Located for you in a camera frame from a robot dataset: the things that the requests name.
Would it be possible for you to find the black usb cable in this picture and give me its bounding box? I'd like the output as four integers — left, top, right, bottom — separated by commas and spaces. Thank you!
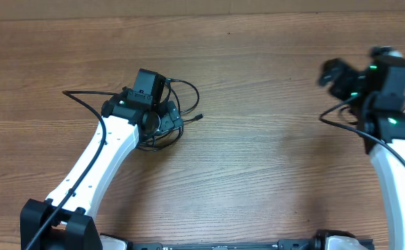
135, 78, 204, 152

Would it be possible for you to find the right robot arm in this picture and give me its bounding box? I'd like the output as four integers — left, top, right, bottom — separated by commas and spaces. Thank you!
318, 47, 405, 249

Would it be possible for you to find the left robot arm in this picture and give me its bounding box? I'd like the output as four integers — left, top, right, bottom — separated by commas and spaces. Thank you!
20, 69, 183, 250

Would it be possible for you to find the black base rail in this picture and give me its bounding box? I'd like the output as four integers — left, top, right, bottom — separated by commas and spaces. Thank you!
127, 239, 311, 250

